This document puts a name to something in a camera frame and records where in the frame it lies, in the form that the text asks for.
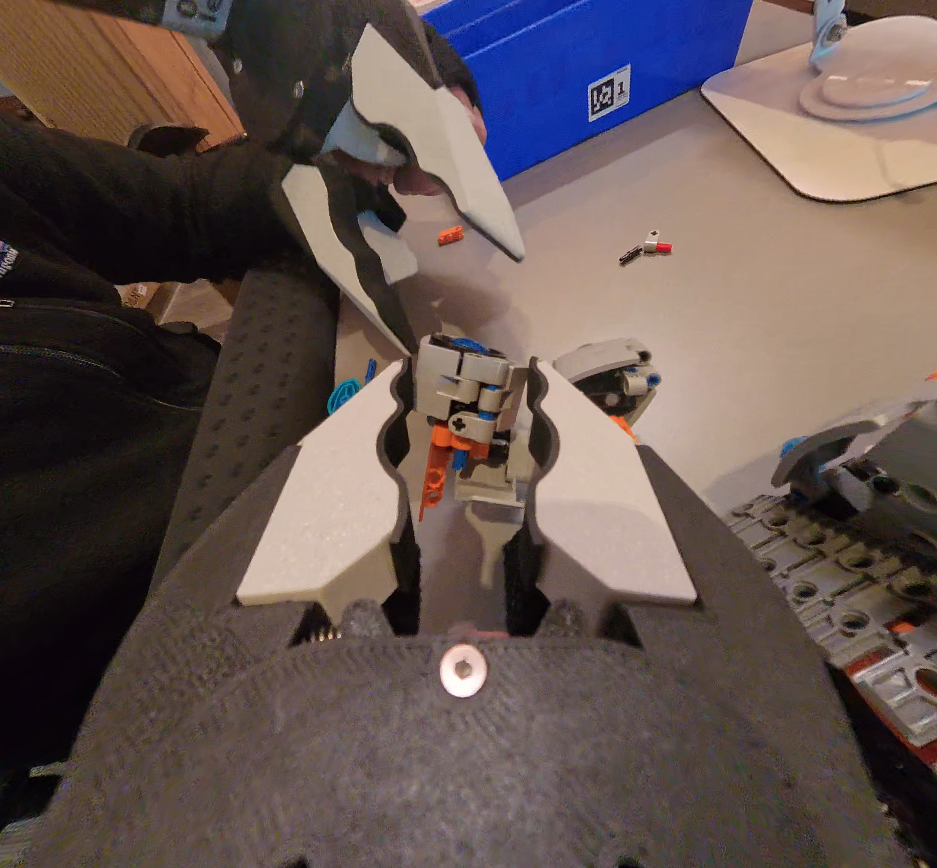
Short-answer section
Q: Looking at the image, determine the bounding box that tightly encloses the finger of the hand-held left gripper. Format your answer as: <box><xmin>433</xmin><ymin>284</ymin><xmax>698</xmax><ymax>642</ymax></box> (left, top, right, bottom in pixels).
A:
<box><xmin>350</xmin><ymin>23</ymin><xmax>528</xmax><ymax>264</ymax></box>
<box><xmin>280</xmin><ymin>164</ymin><xmax>418</xmax><ymax>358</ymax></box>

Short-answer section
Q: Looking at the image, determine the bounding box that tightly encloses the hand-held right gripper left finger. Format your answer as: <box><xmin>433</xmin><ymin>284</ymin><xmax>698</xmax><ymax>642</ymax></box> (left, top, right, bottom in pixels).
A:
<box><xmin>234</xmin><ymin>359</ymin><xmax>412</xmax><ymax>625</ymax></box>

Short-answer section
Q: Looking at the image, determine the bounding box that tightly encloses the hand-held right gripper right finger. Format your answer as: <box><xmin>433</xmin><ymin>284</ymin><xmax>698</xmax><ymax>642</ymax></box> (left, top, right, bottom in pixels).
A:
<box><xmin>526</xmin><ymin>357</ymin><xmax>699</xmax><ymax>638</ymax></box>

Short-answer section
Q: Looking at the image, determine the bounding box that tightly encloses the grey orange twin-motor toy assembly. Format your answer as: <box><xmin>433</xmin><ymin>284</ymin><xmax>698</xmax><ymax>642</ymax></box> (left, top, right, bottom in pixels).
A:
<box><xmin>413</xmin><ymin>332</ymin><xmax>660</xmax><ymax>587</ymax></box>

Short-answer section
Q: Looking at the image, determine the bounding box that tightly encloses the person's left forearm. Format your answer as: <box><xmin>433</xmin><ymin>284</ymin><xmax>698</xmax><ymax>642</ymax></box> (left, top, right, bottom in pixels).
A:
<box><xmin>0</xmin><ymin>114</ymin><xmax>308</xmax><ymax>287</ymax></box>

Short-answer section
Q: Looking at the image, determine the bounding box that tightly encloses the person's left hand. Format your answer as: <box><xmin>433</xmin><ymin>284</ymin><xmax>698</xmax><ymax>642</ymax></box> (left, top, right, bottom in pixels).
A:
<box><xmin>340</xmin><ymin>22</ymin><xmax>490</xmax><ymax>201</ymax></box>

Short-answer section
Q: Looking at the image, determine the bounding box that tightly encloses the blue plastic bin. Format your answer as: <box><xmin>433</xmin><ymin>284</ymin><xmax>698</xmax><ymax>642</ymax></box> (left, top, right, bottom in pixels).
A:
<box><xmin>421</xmin><ymin>0</ymin><xmax>778</xmax><ymax>184</ymax></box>

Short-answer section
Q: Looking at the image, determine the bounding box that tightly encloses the wooden panel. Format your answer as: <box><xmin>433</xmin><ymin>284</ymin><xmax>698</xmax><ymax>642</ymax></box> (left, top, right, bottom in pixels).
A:
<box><xmin>0</xmin><ymin>0</ymin><xmax>246</xmax><ymax>151</ymax></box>

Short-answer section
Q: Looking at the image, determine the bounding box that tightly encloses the large grey orange toy vehicle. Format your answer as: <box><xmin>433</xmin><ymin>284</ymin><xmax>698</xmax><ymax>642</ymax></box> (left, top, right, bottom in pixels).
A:
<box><xmin>728</xmin><ymin>370</ymin><xmax>937</xmax><ymax>752</ymax></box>

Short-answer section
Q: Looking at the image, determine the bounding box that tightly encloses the grey red pin connector piece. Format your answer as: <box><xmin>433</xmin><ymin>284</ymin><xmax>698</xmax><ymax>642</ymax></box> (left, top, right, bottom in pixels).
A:
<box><xmin>618</xmin><ymin>229</ymin><xmax>674</xmax><ymax>267</ymax></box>

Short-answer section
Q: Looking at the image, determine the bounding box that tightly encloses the white desk lamp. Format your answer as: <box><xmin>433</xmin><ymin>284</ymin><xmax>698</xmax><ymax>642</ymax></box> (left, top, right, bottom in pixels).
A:
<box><xmin>699</xmin><ymin>0</ymin><xmax>937</xmax><ymax>204</ymax></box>

